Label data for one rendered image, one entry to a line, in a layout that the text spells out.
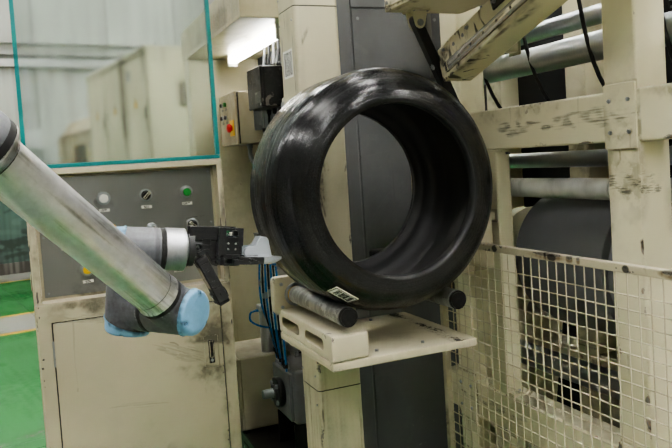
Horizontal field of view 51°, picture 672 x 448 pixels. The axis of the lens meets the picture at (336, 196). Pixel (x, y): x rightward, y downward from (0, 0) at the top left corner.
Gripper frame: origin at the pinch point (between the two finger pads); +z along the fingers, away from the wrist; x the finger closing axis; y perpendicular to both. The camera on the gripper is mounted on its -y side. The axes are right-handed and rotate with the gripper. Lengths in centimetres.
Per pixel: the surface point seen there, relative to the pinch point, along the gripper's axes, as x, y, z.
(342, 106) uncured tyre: -11.4, 34.3, 9.4
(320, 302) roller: 1.9, -9.7, 12.1
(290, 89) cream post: 32, 44, 12
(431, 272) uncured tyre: -11.6, -1.0, 33.4
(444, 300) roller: -7.8, -8.0, 39.5
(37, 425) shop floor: 236, -108, -44
